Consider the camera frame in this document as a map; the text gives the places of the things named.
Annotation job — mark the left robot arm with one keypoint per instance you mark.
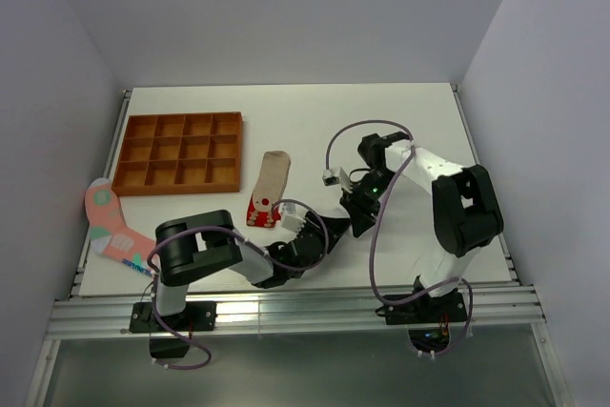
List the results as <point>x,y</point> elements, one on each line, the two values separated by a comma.
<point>194,247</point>

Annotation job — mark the orange compartment tray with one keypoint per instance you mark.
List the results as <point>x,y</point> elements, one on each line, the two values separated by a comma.
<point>180,153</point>

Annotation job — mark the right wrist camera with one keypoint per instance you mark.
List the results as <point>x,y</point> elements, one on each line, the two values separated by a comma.
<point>337,177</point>

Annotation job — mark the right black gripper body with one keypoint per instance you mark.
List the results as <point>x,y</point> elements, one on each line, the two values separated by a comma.
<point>367,193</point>

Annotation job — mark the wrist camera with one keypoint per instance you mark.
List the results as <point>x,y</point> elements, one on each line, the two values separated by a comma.
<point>337,177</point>
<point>290,220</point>

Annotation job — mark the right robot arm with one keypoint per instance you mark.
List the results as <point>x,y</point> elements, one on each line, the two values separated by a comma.
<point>465,211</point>

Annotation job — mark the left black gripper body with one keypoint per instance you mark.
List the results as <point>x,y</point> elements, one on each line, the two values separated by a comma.
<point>310,227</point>

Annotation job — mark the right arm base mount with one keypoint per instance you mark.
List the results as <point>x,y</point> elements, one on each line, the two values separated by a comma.
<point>440,312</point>

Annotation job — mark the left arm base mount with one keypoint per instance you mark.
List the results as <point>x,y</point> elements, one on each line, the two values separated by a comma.
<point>196,317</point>

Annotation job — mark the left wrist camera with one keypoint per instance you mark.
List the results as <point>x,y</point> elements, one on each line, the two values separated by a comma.
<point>290,220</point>

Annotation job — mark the aluminium frame rail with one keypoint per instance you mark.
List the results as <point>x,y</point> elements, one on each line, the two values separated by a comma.
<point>347,310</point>

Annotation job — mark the pink patterned sock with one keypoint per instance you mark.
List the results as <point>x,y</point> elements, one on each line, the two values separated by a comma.
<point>110,236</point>

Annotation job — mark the beige red reindeer sock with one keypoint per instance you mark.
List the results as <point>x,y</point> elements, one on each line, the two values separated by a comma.
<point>268,189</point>

